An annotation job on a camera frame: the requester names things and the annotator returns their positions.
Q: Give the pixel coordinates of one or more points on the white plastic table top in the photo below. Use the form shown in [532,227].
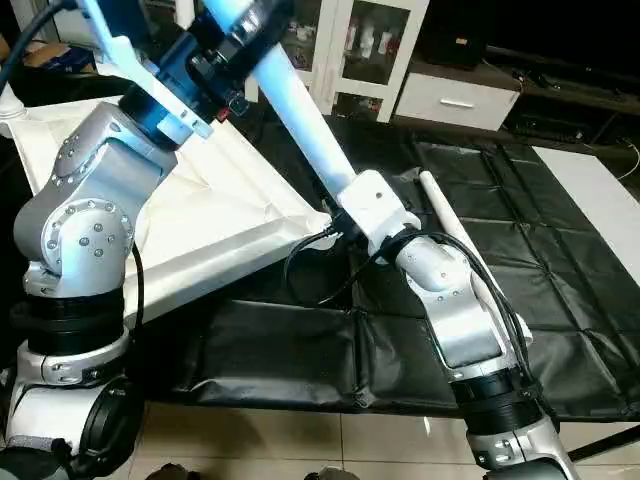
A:
[230,210]

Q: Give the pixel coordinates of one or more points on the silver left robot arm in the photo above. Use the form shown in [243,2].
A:
[90,210]

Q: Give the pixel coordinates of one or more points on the white glass-door cabinet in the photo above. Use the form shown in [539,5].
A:
[370,50]

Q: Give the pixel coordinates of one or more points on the black work mat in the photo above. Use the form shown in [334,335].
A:
[300,350]

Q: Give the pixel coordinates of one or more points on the brown cardboard box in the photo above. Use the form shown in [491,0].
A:
[45,55]

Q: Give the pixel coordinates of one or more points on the white drawer unit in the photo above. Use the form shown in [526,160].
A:
[458,100]

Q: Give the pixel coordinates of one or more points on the white flat board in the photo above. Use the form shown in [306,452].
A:
[595,190]

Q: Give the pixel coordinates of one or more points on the black stand leg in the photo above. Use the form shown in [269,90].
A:
[610,445]

